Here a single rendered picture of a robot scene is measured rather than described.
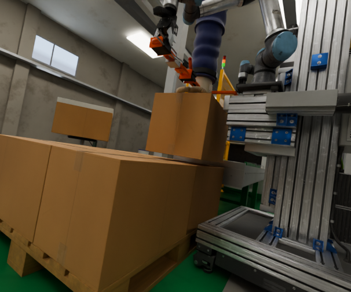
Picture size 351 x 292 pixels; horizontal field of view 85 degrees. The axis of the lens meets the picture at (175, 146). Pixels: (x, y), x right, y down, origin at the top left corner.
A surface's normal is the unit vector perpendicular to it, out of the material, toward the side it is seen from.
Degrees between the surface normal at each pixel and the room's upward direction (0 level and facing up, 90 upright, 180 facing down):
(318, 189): 90
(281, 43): 97
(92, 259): 90
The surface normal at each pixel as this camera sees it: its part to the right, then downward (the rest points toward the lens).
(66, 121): 0.32, 0.00
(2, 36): 0.81, 0.10
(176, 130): -0.43, -0.11
